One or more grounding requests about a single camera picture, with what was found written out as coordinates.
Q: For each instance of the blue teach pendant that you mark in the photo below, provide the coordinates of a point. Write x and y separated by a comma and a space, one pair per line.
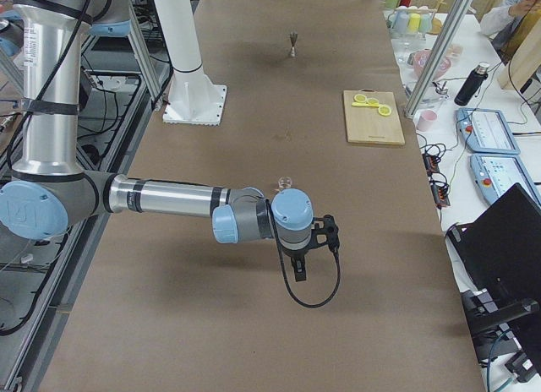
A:
486, 131
494, 174

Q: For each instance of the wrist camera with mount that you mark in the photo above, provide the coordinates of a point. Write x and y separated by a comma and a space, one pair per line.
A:
324, 232

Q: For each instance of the pink plastic cup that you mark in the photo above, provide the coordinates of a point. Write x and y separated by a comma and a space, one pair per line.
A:
426, 120

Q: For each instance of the lemon slice near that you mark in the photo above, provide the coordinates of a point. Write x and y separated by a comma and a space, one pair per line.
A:
384, 110

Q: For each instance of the lemon slice middle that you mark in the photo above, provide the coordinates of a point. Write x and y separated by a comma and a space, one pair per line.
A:
372, 102

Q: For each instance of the upper blue teach pendant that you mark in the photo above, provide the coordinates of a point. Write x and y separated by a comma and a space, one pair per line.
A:
486, 131

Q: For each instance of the aluminium frame post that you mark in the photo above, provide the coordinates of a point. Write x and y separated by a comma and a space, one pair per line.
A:
452, 23

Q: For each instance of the person in grey jacket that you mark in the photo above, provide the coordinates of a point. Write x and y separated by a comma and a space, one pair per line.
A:
509, 24

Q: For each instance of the steel double jigger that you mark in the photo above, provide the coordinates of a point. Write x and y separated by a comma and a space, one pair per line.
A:
293, 36

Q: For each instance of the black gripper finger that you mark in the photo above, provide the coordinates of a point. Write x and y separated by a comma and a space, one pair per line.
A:
299, 269

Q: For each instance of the black laptop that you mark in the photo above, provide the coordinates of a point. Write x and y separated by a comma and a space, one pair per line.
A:
500, 250

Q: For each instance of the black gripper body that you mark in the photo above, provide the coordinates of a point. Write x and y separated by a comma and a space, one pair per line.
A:
295, 253

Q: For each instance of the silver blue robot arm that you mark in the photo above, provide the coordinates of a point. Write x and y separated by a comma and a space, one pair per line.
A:
50, 191

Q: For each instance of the wooden cup tree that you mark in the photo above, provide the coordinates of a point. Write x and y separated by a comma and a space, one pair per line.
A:
436, 24

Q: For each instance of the clear glass cup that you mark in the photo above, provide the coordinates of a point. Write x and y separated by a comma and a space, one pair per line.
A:
284, 183

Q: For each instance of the bamboo cutting board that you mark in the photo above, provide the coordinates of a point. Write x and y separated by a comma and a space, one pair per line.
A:
364, 125

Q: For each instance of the light blue cup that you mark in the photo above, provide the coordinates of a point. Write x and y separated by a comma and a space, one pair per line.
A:
401, 21

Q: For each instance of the white pedestal column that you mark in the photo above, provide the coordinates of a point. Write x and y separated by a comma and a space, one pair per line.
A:
192, 97

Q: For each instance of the green cup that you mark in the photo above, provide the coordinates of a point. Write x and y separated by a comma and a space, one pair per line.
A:
425, 23

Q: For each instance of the black water bottle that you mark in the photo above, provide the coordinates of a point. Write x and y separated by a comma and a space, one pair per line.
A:
472, 84

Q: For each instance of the lower blue teach pendant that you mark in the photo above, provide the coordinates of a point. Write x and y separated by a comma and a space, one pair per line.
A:
494, 174

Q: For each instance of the yellow cup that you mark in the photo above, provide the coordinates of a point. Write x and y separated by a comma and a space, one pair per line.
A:
414, 20

